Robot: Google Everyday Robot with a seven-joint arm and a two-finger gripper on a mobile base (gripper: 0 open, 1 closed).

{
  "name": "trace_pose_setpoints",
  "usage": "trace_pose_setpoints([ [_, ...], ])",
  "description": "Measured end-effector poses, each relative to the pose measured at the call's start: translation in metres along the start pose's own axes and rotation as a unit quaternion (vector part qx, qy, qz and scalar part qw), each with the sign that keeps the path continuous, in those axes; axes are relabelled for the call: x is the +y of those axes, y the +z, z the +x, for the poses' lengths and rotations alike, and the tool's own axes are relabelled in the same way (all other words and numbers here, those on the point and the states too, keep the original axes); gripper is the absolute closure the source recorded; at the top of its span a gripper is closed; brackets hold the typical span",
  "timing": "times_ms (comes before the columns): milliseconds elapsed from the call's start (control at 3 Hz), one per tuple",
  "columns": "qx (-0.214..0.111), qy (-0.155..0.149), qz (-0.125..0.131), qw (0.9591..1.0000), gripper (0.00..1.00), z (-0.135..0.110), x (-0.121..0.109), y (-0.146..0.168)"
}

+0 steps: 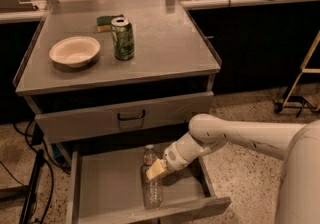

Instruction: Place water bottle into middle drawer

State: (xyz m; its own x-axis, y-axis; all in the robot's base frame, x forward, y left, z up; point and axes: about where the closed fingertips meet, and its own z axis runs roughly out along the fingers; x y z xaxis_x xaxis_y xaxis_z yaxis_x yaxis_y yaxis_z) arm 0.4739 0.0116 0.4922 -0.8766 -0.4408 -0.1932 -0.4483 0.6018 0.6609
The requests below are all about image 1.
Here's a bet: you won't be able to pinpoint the black drawer handle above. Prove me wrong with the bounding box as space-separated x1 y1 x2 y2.
117 110 146 121

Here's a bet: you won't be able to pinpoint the closed top drawer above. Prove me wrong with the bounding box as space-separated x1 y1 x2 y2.
36 92 213 143

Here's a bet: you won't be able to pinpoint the white counter rail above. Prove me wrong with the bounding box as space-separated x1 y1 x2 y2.
0 0 319 24

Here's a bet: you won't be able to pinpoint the white paper bowl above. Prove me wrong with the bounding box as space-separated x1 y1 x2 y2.
49 36 100 68

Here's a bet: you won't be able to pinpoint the clear plastic water bottle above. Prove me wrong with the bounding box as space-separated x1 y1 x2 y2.
140 144 163 209

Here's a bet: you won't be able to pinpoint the grey drawer cabinet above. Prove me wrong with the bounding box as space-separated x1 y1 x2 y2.
13 0 232 224

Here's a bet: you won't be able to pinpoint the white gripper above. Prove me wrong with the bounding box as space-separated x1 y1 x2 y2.
146 142 190 180

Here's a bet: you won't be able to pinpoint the open middle drawer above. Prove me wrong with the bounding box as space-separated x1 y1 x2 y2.
65 131 232 224

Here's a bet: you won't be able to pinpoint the black floor cables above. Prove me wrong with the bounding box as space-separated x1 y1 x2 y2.
0 119 72 224

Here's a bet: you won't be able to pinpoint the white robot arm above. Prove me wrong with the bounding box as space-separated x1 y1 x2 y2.
147 114 320 224

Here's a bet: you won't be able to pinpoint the wheeled cart frame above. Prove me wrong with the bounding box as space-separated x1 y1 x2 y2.
273 31 320 117

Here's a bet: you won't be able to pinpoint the green yellow sponge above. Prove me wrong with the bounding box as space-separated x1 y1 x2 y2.
96 15 117 32

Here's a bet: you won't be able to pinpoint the green soda can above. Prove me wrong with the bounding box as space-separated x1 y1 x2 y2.
111 17 134 61

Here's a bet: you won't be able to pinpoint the black metal floor stand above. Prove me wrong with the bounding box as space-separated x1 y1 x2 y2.
0 150 44 224

